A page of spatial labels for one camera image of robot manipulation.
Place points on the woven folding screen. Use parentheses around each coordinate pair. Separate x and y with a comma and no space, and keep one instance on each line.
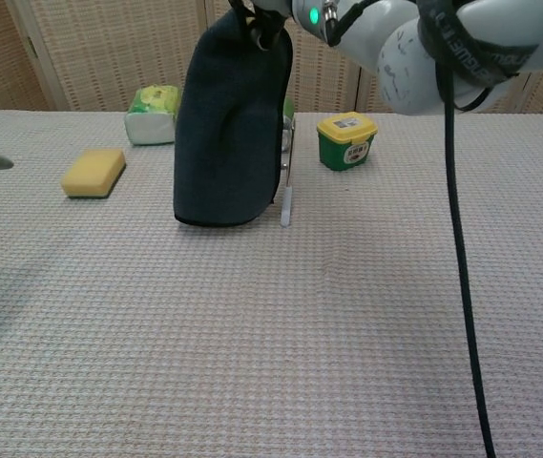
(99,47)

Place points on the grey waffle tablecloth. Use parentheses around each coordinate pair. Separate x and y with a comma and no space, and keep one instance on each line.
(252,334)

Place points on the yellow towel with black trim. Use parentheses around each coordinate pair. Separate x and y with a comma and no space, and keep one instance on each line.
(228,143)

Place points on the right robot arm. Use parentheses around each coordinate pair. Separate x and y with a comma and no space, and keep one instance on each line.
(395,62)

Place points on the green drink can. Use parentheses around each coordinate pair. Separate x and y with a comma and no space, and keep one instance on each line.
(289,107)

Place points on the silver metal rack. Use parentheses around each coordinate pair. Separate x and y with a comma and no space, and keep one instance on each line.
(286,210)

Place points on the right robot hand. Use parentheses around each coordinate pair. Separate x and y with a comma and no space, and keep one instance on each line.
(264,19)

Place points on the yellow sponge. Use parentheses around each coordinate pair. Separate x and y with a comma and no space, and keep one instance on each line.
(92,172)

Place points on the green tissue pack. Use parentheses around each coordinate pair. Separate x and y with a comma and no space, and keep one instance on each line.
(149,121)

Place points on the green tub with yellow lid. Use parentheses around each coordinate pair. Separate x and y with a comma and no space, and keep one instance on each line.
(345,152)

